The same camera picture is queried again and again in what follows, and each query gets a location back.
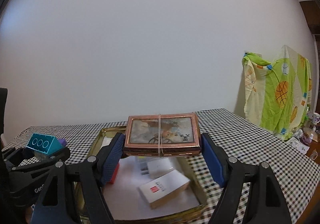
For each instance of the white paper tray liner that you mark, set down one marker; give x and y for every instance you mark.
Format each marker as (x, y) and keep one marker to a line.
(126, 202)

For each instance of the white power adapter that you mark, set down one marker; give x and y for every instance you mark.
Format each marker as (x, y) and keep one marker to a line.
(155, 167)

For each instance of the blue toy building block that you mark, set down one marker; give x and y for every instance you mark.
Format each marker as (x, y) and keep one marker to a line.
(43, 146)

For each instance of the white note pad block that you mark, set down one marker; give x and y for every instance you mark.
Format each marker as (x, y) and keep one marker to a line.
(163, 189)

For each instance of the green patterned hanging cloth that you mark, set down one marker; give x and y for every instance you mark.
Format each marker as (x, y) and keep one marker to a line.
(277, 93)

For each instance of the red toy building block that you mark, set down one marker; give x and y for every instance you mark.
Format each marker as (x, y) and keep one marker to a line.
(114, 175)

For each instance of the purple cube block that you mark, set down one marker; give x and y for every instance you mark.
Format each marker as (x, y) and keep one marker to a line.
(62, 141)

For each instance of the copper framed card box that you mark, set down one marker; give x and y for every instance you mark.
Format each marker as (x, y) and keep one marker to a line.
(163, 135)

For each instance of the white mug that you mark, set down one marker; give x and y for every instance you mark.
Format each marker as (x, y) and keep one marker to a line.
(315, 118)

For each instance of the checkered tablecloth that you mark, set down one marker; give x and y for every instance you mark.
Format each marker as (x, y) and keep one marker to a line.
(297, 175)

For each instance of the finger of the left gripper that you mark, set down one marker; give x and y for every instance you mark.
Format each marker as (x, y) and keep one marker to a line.
(13, 157)
(27, 181)

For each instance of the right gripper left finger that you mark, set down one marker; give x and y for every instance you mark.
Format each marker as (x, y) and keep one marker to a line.
(56, 202)

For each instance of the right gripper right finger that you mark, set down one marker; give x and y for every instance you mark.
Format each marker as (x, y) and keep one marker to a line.
(266, 202)

